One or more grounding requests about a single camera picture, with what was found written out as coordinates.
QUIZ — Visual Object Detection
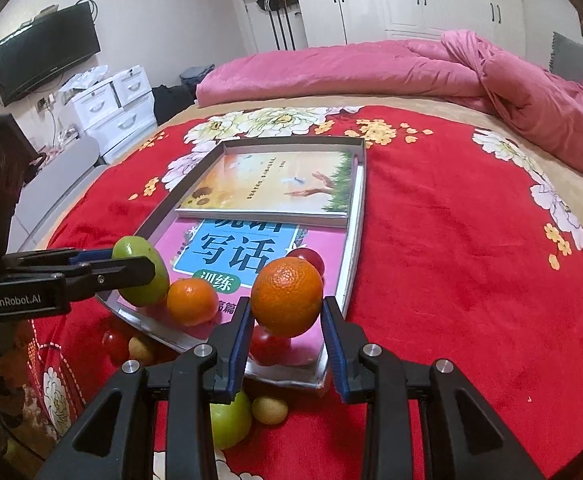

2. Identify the sunflower cover book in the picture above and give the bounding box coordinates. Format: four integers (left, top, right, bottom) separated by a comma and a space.
176, 151, 357, 228

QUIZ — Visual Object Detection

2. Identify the white drawer cabinet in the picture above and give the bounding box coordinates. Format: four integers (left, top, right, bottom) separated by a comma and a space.
58, 65, 157, 164

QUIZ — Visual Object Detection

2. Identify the red floral blanket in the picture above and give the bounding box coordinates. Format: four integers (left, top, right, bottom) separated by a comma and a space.
27, 105, 583, 479

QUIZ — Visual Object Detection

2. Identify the small brown longan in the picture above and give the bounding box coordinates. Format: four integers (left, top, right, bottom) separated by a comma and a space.
252, 396, 288, 426
128, 335, 155, 366

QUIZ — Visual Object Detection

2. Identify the large orange tangerine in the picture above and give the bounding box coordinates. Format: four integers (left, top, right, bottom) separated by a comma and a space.
166, 278, 219, 327

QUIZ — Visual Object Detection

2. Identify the red cherry tomato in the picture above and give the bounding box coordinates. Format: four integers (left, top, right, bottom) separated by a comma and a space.
287, 247, 325, 276
249, 325, 292, 366
102, 330, 129, 366

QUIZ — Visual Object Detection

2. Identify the green apple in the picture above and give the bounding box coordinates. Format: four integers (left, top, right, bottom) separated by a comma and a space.
110, 235, 171, 309
210, 391, 252, 451

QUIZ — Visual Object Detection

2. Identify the grey headboard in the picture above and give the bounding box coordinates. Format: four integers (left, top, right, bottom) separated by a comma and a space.
549, 32, 583, 82

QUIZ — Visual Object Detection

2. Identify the white wardrobe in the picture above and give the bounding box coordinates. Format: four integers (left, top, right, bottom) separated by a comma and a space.
232, 0, 526, 55

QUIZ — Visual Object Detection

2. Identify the pink quilt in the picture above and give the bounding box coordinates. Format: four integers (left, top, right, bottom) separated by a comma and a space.
196, 29, 583, 174

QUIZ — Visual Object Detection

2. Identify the black bag on floor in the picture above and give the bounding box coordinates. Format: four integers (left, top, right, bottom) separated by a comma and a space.
152, 64, 216, 126

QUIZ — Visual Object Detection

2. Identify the grey cardboard box tray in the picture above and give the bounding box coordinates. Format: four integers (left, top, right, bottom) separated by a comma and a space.
96, 134, 367, 391

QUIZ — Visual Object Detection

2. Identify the pink Chinese workbook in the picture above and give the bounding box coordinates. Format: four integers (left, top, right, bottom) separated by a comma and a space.
116, 216, 349, 366

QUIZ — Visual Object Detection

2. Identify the black wall television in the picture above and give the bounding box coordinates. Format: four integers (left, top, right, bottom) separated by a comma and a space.
0, 1, 101, 106

